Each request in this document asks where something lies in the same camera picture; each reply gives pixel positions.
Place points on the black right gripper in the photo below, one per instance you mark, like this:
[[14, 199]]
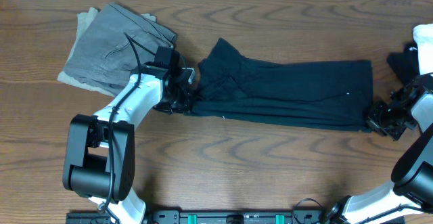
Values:
[[373, 119]]

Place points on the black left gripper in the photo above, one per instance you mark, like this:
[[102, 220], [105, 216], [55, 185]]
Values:
[[187, 107]]

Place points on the black t-shirt white logo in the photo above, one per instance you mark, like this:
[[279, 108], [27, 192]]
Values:
[[332, 95]]

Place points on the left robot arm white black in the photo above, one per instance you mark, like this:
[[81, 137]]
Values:
[[100, 155]]

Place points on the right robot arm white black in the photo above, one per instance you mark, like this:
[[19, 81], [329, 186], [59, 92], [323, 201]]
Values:
[[409, 190]]

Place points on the folded grey shorts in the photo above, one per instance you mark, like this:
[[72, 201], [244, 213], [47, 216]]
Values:
[[111, 27]]

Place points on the folded beige garment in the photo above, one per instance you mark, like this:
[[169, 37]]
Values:
[[84, 20]]

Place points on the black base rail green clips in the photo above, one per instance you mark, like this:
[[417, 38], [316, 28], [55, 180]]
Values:
[[203, 217]]

